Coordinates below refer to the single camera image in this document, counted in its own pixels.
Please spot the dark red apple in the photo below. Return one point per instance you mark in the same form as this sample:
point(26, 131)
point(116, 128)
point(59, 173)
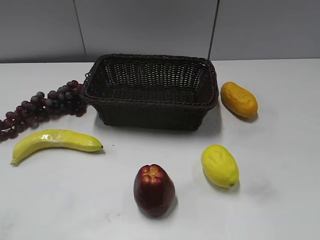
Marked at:
point(153, 190)

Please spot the black woven plastic basket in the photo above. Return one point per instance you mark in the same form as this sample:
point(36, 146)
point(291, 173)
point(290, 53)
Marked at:
point(151, 91)

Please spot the yellow lemon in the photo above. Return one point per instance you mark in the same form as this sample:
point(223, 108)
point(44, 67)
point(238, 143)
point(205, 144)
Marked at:
point(219, 166)

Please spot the orange yellow mango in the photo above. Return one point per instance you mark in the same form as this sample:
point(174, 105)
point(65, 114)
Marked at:
point(239, 100)

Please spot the dark purple grape bunch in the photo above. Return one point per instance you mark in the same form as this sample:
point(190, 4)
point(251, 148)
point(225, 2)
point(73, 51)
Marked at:
point(41, 107)

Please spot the yellow banana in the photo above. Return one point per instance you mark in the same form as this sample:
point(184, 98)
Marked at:
point(54, 138)

